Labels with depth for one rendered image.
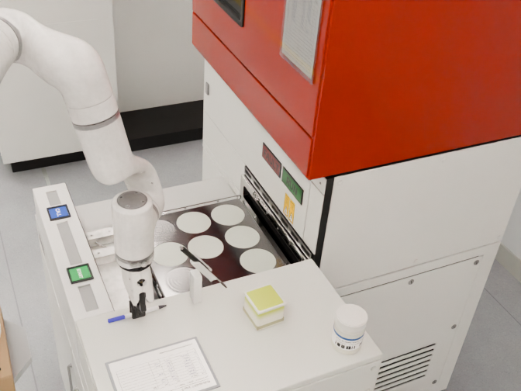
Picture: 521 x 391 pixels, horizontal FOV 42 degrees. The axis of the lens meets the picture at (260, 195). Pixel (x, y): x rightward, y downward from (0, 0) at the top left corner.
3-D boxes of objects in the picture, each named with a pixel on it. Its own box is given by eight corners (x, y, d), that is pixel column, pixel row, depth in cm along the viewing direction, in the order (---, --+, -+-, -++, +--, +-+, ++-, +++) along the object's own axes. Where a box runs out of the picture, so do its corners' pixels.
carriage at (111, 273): (113, 240, 195) (112, 232, 194) (151, 329, 169) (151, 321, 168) (85, 246, 192) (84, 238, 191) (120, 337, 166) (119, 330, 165)
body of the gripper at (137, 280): (158, 266, 144) (159, 303, 151) (144, 237, 152) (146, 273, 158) (124, 275, 142) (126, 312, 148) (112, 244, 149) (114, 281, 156)
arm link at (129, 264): (160, 257, 144) (160, 268, 145) (147, 232, 150) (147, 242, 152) (121, 266, 141) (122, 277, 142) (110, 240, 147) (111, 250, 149)
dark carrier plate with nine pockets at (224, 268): (239, 199, 208) (239, 198, 208) (288, 271, 184) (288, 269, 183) (129, 223, 195) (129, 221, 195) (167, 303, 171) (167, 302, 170)
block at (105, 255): (121, 251, 187) (120, 243, 186) (124, 259, 185) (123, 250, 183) (92, 258, 184) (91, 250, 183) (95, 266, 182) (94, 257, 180)
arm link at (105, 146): (98, 88, 138) (139, 209, 154) (63, 126, 125) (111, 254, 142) (139, 86, 135) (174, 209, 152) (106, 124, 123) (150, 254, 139)
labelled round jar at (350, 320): (350, 328, 159) (357, 299, 153) (367, 350, 154) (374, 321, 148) (325, 337, 156) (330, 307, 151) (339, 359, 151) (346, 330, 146)
